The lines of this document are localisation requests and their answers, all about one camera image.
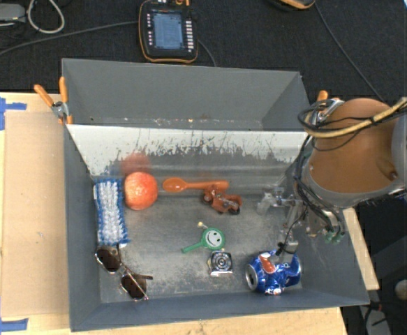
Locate grey metal bin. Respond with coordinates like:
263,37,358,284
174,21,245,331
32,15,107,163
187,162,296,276
61,58,371,333

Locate brown cardboard board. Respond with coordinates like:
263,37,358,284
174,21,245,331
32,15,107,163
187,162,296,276
0,111,72,319

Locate orange fruit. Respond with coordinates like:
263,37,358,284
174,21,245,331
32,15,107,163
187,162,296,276
124,171,159,211

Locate brown lens sunglasses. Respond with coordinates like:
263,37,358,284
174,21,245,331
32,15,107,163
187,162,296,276
94,245,154,303

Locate small silver tape measure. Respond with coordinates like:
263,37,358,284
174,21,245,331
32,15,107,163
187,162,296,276
207,250,235,278

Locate orange plastic spoon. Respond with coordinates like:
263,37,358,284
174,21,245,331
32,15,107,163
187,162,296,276
162,177,230,193

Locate crushed blue drink can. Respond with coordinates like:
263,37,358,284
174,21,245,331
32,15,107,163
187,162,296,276
244,250,303,297

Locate blue and white scrub brush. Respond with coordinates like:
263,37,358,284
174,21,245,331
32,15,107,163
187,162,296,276
93,177,131,248

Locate green smiley toy magnifier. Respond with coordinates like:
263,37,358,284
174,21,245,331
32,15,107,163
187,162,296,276
181,221,226,255

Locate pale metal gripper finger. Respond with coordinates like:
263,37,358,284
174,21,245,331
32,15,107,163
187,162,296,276
257,186,291,216
278,200,307,258

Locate red-brown toy motorcycle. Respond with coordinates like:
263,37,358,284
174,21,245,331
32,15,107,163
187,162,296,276
201,184,244,216

